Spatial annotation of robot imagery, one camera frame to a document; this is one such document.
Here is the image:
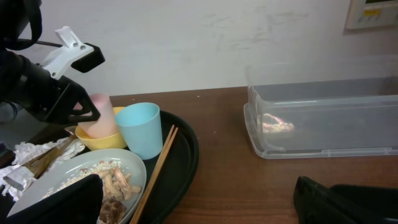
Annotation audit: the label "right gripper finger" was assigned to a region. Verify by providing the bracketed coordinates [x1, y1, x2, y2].
[6, 174, 103, 224]

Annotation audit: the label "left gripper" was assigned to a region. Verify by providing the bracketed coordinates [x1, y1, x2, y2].
[6, 55, 100, 124]

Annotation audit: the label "pink plastic cup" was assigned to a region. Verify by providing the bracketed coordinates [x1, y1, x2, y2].
[78, 93, 119, 139]

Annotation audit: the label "yellow bowl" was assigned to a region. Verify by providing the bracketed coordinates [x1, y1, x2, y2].
[75, 107, 127, 151]

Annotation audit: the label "gold foil wrapper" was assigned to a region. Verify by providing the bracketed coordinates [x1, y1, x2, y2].
[3, 126, 77, 191]

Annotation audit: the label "light blue plastic cup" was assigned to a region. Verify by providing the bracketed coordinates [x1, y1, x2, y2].
[116, 103, 163, 160]

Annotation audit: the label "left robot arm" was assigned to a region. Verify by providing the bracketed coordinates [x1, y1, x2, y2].
[1, 0, 105, 125]

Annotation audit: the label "food scraps on plate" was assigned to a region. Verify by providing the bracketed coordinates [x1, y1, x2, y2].
[42, 161, 141, 224]

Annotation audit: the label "wooden chopstick right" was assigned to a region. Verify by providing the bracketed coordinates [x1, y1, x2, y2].
[133, 126, 179, 224]

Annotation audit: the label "wooden chopstick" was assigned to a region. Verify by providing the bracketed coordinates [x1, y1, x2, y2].
[133, 126, 179, 224]
[129, 124, 175, 224]

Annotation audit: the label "grey plate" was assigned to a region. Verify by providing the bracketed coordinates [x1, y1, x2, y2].
[7, 149, 147, 223]

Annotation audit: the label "crumpled white napkin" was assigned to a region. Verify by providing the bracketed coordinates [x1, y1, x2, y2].
[1, 138, 86, 202]

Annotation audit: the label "wooden chopstick left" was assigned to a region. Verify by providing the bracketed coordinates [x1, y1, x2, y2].
[129, 124, 175, 224]

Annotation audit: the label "round black tray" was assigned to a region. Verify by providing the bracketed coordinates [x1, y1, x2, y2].
[139, 111, 199, 224]

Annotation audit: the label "black bin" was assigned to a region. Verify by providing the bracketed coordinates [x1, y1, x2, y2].
[293, 176, 397, 224]

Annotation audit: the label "clear plastic bin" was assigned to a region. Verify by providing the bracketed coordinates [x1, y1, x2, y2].
[243, 55, 398, 160]

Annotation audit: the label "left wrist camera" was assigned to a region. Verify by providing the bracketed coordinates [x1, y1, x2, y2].
[40, 26, 105, 80]

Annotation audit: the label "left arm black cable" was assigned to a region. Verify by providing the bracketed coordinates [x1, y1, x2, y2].
[15, 39, 63, 49]

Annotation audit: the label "wall control panel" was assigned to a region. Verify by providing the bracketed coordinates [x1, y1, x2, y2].
[345, 0, 397, 29]

